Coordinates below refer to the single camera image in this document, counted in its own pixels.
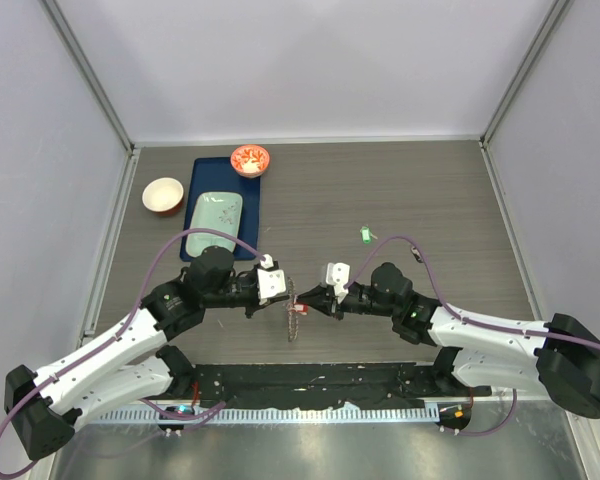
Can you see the green key tag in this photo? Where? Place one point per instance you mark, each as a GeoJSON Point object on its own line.
{"type": "Point", "coordinates": [367, 236]}

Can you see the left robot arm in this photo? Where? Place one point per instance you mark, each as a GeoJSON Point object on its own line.
{"type": "Point", "coordinates": [134, 359]}

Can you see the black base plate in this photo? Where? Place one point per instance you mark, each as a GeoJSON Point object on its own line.
{"type": "Point", "coordinates": [369, 386]}

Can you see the white and red bowl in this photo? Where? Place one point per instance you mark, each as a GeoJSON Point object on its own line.
{"type": "Point", "coordinates": [163, 197]}

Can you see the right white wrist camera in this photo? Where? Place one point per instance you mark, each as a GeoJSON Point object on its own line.
{"type": "Point", "coordinates": [336, 276]}

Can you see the black-head key far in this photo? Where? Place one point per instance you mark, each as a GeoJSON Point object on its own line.
{"type": "Point", "coordinates": [417, 255]}

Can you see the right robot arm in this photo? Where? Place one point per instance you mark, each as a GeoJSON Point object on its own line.
{"type": "Point", "coordinates": [559, 358]}

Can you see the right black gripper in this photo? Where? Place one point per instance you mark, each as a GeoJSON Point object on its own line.
{"type": "Point", "coordinates": [321, 298]}

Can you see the metal disc key organizer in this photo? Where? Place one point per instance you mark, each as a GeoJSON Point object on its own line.
{"type": "Point", "coordinates": [292, 314]}

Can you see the blue tray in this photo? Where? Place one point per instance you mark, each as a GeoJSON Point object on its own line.
{"type": "Point", "coordinates": [217, 175]}

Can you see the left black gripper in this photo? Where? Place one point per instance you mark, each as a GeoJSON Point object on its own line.
{"type": "Point", "coordinates": [256, 305]}

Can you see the red patterned bowl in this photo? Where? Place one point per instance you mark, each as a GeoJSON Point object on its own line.
{"type": "Point", "coordinates": [250, 161]}

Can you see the light green rectangular plate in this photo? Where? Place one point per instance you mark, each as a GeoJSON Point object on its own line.
{"type": "Point", "coordinates": [219, 211]}

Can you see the slotted cable duct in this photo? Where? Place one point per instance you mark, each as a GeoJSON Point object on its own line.
{"type": "Point", "coordinates": [348, 414]}

